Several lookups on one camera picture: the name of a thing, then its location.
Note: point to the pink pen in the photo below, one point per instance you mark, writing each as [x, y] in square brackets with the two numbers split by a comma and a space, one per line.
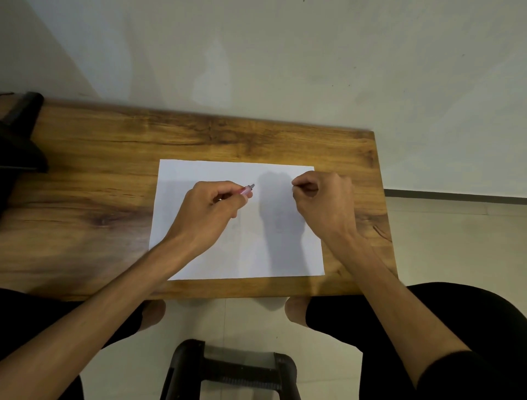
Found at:
[248, 190]

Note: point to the person's left forearm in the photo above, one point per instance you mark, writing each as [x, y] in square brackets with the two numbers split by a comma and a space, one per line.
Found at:
[103, 305]

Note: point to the person's left hand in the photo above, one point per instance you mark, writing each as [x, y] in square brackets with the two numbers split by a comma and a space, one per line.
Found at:
[201, 218]

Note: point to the person's left thumb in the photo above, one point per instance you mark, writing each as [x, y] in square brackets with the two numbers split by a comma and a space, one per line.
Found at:
[232, 205]

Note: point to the person's right hand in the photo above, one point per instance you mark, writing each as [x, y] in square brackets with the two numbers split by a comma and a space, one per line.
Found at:
[329, 206]

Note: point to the white paper sheet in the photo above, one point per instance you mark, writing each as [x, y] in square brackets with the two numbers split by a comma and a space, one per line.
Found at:
[271, 247]

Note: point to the person's right forearm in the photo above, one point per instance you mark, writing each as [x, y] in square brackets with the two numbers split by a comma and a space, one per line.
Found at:
[391, 301]

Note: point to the person's leg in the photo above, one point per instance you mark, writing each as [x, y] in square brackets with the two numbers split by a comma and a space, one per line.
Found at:
[473, 317]
[24, 317]

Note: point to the person's left leg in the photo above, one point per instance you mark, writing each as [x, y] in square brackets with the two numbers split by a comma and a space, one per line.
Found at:
[24, 317]

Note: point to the person's right thumb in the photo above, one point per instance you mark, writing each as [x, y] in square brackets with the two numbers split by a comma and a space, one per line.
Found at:
[304, 198]

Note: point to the black stool frame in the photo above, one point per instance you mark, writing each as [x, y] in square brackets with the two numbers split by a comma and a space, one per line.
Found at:
[238, 373]

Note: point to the person's right leg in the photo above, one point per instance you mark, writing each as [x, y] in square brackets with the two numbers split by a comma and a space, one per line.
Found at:
[473, 317]

